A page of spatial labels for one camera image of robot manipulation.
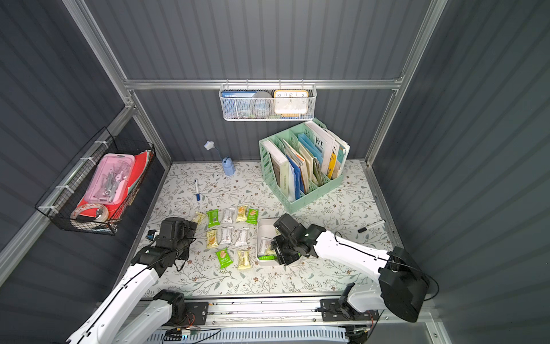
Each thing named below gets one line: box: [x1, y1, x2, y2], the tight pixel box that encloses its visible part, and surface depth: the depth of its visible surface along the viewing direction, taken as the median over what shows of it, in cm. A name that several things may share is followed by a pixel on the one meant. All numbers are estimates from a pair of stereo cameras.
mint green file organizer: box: [258, 117, 344, 215], surface depth 97 cm
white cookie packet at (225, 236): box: [219, 226, 233, 245], surface depth 93 cm
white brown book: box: [262, 140, 290, 199], surface depth 91 cm
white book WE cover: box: [305, 120, 336, 175], surface depth 98 cm
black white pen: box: [357, 219, 387, 233], surface depth 96 cm
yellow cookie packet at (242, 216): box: [236, 204, 248, 223], surface depth 100 cm
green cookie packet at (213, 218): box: [206, 209, 221, 228], surface depth 98 cm
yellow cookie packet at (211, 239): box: [206, 229, 220, 250], surface depth 91 cm
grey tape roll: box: [249, 91, 274, 118], surface depth 90 cm
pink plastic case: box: [83, 153, 136, 205], surface depth 74 cm
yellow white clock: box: [273, 89, 310, 117], surface depth 90 cm
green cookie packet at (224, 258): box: [214, 247, 234, 270], surface depth 87 cm
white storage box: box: [256, 217, 281, 267], surface depth 93 cm
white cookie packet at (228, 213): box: [222, 207, 236, 225], surface depth 98 cm
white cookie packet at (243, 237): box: [234, 227, 249, 246], surface depth 93 cm
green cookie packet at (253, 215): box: [246, 208, 260, 226], surface depth 100 cm
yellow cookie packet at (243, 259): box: [237, 250, 252, 271], surface depth 86 cm
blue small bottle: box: [203, 140, 236, 177], surface depth 113 cm
